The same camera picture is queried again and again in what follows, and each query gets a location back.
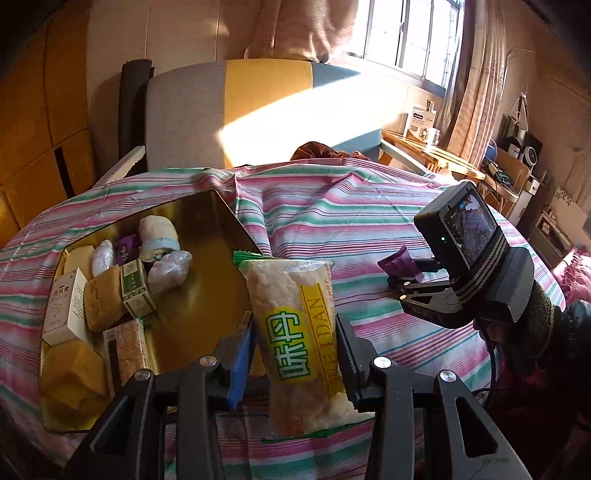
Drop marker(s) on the green carton box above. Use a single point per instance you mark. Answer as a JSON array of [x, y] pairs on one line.
[[137, 288]]

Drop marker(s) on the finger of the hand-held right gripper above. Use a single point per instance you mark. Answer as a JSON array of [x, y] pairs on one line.
[[427, 265], [425, 290]]

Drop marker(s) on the long beige curtain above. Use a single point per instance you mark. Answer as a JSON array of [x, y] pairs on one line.
[[475, 83]]

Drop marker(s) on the person's right forearm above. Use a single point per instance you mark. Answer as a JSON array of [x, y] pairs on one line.
[[554, 323]]

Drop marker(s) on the white printed carton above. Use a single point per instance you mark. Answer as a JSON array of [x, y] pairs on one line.
[[419, 123]]

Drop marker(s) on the person's right hand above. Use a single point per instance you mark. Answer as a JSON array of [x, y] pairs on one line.
[[512, 350]]

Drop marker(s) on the large white plastic-wrapped bundle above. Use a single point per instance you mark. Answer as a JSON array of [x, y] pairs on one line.
[[102, 258]]

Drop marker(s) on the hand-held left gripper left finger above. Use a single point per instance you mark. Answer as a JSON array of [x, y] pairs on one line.
[[240, 369]]

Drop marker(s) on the red cloth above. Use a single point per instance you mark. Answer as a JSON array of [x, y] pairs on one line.
[[577, 277]]

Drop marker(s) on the brown cracker packet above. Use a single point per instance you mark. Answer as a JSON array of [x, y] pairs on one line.
[[129, 350]]

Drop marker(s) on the striped bedsheet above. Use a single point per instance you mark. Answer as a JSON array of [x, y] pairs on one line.
[[351, 221]]

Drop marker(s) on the small white plastic-wrapped bundle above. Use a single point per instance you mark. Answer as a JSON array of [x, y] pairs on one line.
[[170, 272]]

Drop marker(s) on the brown crumpled cloth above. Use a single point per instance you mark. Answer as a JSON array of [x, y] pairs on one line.
[[323, 151]]

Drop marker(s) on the wooden wardrobe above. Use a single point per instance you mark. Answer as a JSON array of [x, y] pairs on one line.
[[41, 138]]

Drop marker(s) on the yellow green snack packet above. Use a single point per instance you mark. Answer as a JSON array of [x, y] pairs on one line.
[[295, 332]]

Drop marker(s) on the purple wrapper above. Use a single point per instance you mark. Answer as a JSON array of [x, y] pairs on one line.
[[401, 263], [127, 249]]

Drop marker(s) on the white carton box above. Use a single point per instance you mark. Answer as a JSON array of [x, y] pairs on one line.
[[64, 309]]

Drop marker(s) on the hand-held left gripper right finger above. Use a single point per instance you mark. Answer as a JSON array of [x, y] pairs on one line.
[[347, 355]]

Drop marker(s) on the white sofa armrest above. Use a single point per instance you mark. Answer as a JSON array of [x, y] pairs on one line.
[[120, 166], [406, 157]]

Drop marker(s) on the barred window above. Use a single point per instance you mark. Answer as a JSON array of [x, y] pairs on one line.
[[406, 37]]

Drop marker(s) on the small yellow sponge block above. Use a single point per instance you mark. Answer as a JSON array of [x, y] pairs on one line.
[[78, 261]]

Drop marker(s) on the cluttered shelf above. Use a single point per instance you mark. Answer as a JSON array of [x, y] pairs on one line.
[[545, 198]]

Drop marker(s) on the gold metal tin box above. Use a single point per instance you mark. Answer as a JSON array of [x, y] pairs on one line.
[[203, 304]]

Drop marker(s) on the brown sponge block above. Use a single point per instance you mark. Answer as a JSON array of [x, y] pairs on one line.
[[104, 300]]

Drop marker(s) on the large yellow sponge block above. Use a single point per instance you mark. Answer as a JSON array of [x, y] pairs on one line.
[[74, 374]]

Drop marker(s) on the wooden folding table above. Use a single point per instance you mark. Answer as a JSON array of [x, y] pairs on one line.
[[443, 159]]

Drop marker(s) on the grey yellow blue sofa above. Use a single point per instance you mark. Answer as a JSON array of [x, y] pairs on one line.
[[194, 110]]

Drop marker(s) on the cardboard box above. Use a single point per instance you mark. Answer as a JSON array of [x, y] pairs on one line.
[[512, 170]]

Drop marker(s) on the short patterned curtain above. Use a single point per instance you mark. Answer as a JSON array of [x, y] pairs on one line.
[[300, 27]]

